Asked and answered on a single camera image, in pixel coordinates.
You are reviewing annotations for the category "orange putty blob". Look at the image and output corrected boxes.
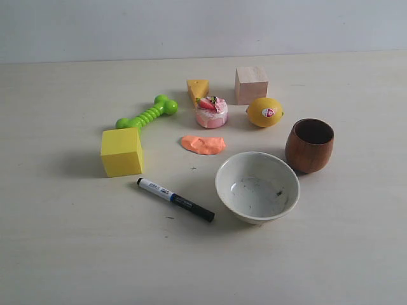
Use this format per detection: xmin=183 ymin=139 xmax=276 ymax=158
xmin=181 ymin=135 xmax=226 ymax=155

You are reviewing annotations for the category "yellow cheese wedge toy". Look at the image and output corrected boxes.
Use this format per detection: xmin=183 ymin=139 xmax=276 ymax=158
xmin=186 ymin=79 xmax=209 ymax=107

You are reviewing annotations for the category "yellow lemon with sticker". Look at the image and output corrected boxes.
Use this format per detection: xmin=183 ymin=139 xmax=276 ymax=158
xmin=246 ymin=97 xmax=284 ymax=128

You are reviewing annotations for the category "black and white marker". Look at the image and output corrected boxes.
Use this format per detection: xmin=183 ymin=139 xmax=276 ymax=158
xmin=137 ymin=177 xmax=215 ymax=222

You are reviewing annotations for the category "light wooden cube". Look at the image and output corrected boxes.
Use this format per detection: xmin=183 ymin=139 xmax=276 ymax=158
xmin=235 ymin=66 xmax=268 ymax=105

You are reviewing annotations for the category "yellow foam cube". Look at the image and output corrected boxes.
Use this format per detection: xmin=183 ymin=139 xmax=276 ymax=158
xmin=100 ymin=128 xmax=144 ymax=177

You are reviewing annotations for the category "white ceramic bowl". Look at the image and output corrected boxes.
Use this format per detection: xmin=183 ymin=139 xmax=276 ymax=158
xmin=215 ymin=151 xmax=300 ymax=225

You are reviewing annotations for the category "pink strawberry cake toy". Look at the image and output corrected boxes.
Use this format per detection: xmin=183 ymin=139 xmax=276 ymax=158
xmin=195 ymin=96 xmax=228 ymax=129

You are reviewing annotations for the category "green bone dog toy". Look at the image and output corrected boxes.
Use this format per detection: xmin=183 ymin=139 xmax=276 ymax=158
xmin=115 ymin=95 xmax=178 ymax=130

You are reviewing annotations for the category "brown wooden cup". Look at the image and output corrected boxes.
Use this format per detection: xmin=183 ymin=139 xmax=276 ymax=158
xmin=285 ymin=118 xmax=335 ymax=173

